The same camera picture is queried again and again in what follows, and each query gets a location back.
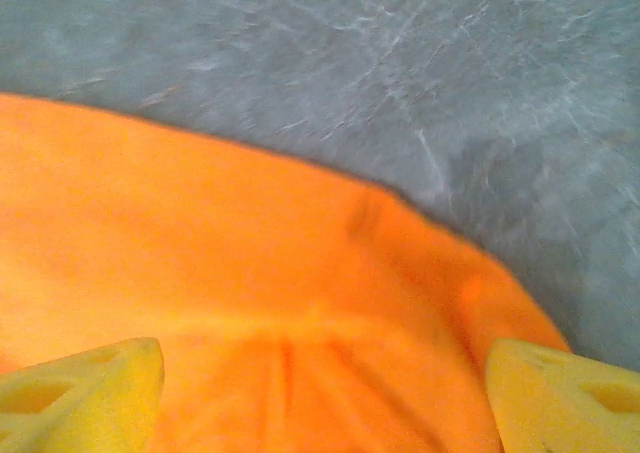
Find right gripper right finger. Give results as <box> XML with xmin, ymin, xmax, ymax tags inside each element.
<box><xmin>485</xmin><ymin>337</ymin><xmax>640</xmax><ymax>453</ymax></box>

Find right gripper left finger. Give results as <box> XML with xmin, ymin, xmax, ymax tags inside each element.
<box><xmin>0</xmin><ymin>337</ymin><xmax>166</xmax><ymax>453</ymax></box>

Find light orange shorts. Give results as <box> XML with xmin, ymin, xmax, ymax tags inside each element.
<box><xmin>0</xmin><ymin>92</ymin><xmax>574</xmax><ymax>453</ymax></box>

